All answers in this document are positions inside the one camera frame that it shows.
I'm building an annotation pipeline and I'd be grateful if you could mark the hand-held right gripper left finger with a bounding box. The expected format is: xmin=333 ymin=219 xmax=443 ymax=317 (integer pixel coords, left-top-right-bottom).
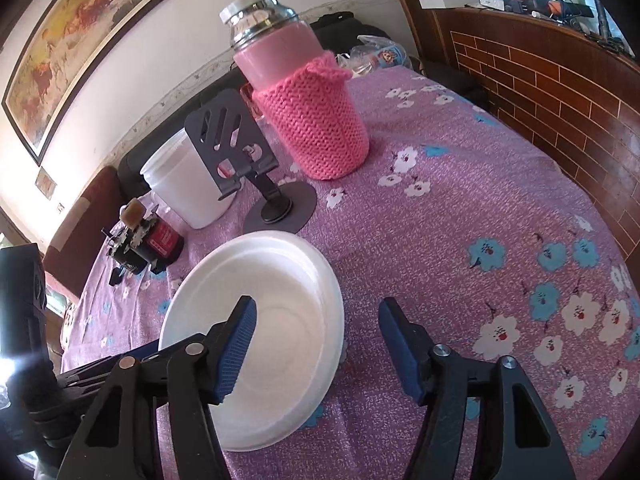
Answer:
xmin=56 ymin=295 xmax=259 ymax=480

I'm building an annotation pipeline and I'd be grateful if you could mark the pink knitted sleeve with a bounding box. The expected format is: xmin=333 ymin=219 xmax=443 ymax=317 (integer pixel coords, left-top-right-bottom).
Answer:
xmin=250 ymin=52 xmax=371 ymax=182

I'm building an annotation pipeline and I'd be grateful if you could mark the clutter of tools on ledge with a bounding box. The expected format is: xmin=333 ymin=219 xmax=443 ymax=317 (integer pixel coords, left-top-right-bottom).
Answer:
xmin=477 ymin=0 xmax=631 ymax=53

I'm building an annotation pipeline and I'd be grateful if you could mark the pink thermos flask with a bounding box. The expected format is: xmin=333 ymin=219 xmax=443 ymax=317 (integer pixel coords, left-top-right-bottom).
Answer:
xmin=219 ymin=0 xmax=323 ymax=93

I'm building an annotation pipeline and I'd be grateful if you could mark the brown cork stopper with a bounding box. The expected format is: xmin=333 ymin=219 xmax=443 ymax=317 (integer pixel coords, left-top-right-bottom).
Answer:
xmin=122 ymin=199 xmax=147 ymax=228

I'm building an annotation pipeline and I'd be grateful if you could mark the brown armchair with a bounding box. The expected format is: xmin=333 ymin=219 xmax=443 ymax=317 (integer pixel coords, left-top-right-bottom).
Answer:
xmin=42 ymin=166 xmax=121 ymax=301

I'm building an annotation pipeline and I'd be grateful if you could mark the black leather sofa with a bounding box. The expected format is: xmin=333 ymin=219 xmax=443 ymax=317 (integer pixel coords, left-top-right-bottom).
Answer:
xmin=117 ymin=10 xmax=488 ymax=196

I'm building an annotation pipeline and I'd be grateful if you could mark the clear printed plastic bag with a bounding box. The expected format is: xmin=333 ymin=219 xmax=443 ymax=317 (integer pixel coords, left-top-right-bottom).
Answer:
xmin=336 ymin=34 xmax=413 ymax=76

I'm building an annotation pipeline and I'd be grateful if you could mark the black pump white label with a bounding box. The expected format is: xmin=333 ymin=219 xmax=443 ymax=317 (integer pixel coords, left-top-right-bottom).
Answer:
xmin=102 ymin=220 xmax=151 ymax=286

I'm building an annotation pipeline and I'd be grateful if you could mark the shallow white foam bowl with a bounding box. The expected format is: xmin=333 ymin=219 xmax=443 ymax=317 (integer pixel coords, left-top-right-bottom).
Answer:
xmin=157 ymin=230 xmax=346 ymax=453

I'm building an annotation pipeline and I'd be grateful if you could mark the grey phone stand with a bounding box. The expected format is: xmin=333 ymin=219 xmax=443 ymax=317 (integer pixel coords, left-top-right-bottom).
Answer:
xmin=184 ymin=89 xmax=318 ymax=235

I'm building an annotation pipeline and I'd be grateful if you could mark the white plastic jar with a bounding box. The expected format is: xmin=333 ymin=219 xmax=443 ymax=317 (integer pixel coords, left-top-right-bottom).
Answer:
xmin=140 ymin=129 xmax=241 ymax=230

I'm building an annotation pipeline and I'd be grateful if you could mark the small framed picture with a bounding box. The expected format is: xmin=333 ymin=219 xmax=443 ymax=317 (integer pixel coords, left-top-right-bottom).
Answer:
xmin=35 ymin=167 xmax=58 ymax=200

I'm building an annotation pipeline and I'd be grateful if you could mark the purple floral tablecloth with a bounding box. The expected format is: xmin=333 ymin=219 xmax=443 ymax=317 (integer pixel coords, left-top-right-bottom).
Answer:
xmin=62 ymin=62 xmax=640 ymax=480

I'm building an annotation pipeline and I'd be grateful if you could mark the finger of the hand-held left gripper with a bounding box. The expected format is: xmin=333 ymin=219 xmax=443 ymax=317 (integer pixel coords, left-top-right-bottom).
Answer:
xmin=60 ymin=341 xmax=168 ymax=391

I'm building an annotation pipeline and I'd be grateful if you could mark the large framed painting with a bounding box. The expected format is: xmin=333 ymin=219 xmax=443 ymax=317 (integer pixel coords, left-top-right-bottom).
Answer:
xmin=1 ymin=0 xmax=173 ymax=167

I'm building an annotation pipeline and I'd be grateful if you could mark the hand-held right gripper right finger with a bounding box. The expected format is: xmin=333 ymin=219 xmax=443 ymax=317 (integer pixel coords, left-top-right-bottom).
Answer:
xmin=378 ymin=297 xmax=563 ymax=480

